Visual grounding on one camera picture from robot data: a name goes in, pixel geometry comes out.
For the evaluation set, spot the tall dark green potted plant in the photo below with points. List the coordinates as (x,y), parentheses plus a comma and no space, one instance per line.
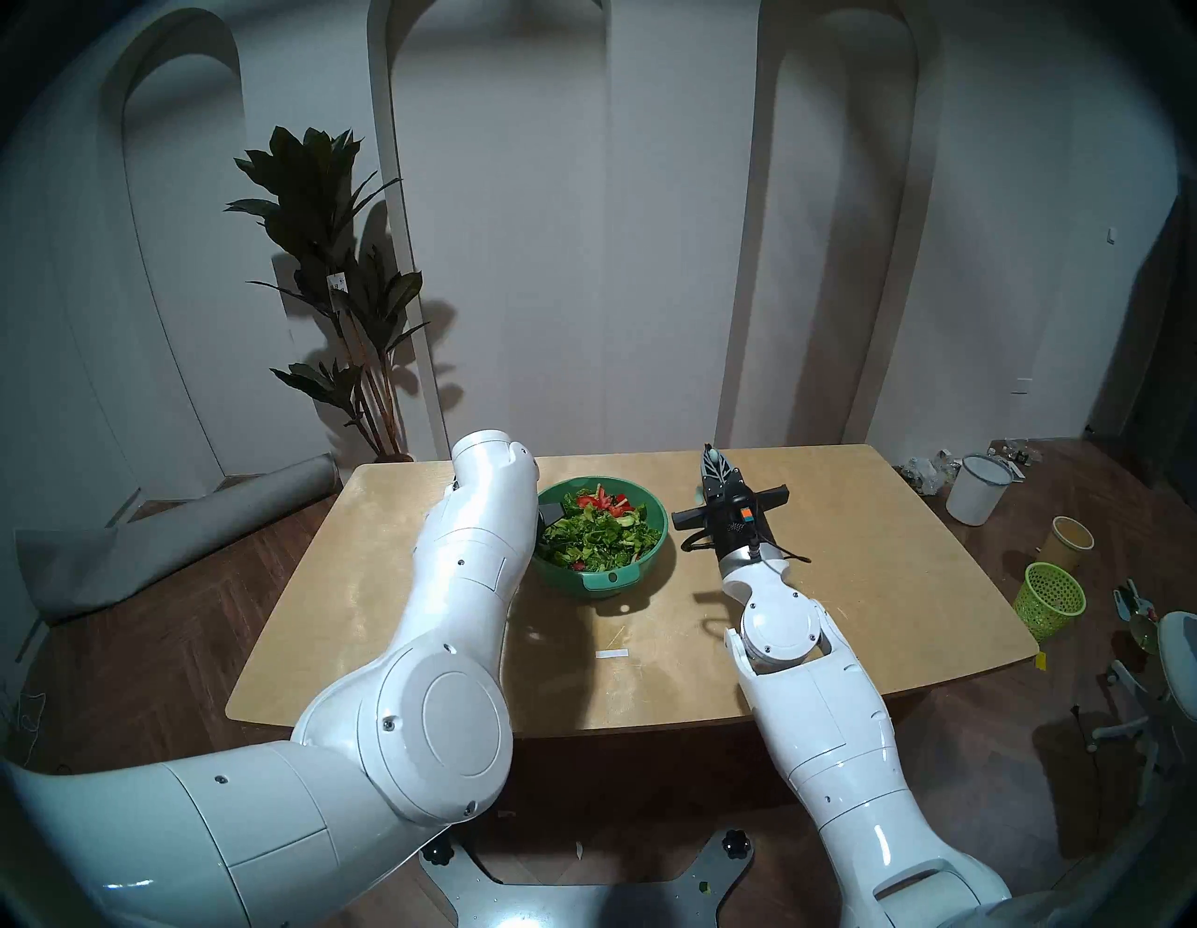
(313,206)

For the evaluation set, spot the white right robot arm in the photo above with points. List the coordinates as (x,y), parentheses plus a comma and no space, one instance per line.
(832,748)

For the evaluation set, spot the black base knob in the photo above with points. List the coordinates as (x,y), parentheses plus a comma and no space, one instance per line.
(737,842)
(438,851)

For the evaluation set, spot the white bucket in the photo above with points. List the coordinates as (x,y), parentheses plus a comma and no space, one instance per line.
(977,491)

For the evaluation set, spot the grey metal robot base plate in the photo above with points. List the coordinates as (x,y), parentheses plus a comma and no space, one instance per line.
(580,903)

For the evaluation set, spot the crumpled white trash pile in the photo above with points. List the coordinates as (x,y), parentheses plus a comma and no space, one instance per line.
(926,472)

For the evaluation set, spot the white office chair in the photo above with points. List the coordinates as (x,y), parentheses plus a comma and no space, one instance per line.
(1174,655)

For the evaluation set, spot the tan paper cup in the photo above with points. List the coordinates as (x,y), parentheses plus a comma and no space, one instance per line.
(1066,544)

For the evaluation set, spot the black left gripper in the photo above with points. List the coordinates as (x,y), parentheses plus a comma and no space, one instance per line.
(552,514)

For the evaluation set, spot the green mesh basket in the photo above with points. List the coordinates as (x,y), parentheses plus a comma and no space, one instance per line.
(1049,603)

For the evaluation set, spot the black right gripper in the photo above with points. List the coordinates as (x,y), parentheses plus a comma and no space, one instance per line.
(734,524)

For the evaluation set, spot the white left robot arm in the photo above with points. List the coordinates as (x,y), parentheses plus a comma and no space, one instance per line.
(449,711)

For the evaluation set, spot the chopped lettuce tomato cucumber salad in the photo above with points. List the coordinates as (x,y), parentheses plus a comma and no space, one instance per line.
(603,533)

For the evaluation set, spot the green salad bowl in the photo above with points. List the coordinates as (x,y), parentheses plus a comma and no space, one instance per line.
(608,585)

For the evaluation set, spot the small mixed clutter pile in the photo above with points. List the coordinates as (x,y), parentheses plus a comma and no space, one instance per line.
(1015,455)

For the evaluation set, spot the green plastic tools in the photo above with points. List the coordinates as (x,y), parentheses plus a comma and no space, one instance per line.
(1139,627)

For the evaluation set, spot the rolled grey mat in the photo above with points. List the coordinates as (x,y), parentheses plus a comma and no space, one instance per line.
(150,552)

